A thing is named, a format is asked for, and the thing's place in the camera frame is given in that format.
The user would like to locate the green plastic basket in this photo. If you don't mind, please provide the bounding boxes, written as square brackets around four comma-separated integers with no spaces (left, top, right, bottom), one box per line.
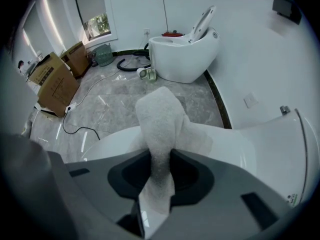
[91,43,115,68]

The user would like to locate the egg-shaped white toilet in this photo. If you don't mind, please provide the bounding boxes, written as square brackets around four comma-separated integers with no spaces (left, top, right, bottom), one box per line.
[148,5,222,85]

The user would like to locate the thin black wall wire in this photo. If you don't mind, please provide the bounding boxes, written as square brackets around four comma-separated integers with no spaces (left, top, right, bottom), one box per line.
[159,0,169,32]

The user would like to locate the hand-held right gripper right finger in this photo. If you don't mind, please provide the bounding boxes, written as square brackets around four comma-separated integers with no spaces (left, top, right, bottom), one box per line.
[169,148,216,207]

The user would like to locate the window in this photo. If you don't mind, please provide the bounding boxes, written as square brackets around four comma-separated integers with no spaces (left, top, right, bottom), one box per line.
[82,13,113,41]

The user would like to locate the white cup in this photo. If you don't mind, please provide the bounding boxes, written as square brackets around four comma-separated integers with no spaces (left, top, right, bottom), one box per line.
[136,67,149,80]

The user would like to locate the plain brown cardboard box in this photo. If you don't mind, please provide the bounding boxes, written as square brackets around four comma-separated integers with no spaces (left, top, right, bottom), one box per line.
[59,41,90,79]

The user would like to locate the white fluffy cloth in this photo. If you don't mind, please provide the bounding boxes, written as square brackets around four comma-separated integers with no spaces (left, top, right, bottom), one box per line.
[128,86,213,215]

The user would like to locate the black vacuum hose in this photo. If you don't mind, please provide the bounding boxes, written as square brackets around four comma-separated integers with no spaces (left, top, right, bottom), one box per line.
[116,40,152,73]

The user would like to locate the white power strip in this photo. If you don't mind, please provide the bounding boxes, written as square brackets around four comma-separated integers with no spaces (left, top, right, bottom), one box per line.
[64,103,78,114]

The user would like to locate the black plug cable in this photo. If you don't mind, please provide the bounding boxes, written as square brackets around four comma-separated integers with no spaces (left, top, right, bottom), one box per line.
[62,112,101,141]

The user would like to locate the white toilet with tank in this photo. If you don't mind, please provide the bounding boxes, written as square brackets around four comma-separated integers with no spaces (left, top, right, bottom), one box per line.
[82,108,320,210]

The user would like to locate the pale green plastic container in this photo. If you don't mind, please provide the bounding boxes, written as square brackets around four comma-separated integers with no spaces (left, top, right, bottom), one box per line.
[145,68,159,83]

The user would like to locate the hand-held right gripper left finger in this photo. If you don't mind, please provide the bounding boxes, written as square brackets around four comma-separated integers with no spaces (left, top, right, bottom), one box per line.
[107,150,154,200]

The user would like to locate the white wall switch plate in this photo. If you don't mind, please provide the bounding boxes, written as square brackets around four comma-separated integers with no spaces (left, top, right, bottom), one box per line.
[243,92,259,109]

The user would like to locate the empty black paper holder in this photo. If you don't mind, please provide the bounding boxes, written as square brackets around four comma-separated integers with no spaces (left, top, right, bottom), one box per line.
[272,0,302,25]

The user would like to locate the grey roller blind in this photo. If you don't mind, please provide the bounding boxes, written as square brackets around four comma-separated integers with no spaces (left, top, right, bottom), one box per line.
[73,0,108,24]

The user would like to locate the red vacuum cleaner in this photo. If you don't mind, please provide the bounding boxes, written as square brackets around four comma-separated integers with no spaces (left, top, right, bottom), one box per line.
[161,29,186,38]

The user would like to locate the white power cable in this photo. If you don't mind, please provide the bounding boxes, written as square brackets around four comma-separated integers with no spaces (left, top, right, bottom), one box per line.
[74,58,151,107]

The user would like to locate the printed open cardboard box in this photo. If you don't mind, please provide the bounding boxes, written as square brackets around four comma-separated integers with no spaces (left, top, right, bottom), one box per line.
[27,51,81,118]

